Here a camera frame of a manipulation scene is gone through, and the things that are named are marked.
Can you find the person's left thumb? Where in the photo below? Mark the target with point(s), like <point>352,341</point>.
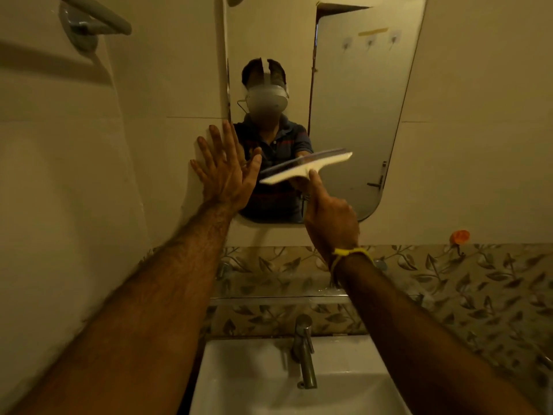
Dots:
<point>254,166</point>

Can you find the orange wall hook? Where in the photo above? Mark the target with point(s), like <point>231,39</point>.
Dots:
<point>459,237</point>

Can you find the person's left little finger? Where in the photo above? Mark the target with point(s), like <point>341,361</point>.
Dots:
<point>197,170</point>

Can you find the white window squeegee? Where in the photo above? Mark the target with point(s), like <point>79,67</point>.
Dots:
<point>302,166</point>

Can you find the person's right hand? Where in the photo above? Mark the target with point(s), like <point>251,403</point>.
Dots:
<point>330,222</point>

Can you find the white ceramic sink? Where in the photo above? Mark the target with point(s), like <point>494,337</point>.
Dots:
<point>259,384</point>

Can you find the person's right thumb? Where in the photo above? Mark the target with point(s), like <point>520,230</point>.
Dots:
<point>316,183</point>

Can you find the glass wall shelf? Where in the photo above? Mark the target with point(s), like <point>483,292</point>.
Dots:
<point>276,293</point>

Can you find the yellow thread wristband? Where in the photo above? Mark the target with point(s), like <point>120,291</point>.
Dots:
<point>348,253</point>

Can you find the person's left middle finger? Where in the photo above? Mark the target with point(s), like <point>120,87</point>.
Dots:
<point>217,144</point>

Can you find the chrome towel rail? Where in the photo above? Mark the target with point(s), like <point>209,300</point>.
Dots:
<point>88,19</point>

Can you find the person's left forearm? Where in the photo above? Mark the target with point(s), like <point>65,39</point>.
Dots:
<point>142,324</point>

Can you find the rounded wall mirror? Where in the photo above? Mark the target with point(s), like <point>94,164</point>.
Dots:
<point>363,107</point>

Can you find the person's right forearm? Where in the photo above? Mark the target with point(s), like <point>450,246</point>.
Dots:
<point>414,341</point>

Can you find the person's left hand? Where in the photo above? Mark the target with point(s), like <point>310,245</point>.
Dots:
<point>227,181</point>

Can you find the chrome basin faucet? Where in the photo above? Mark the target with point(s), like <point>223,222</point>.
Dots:
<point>303,350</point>

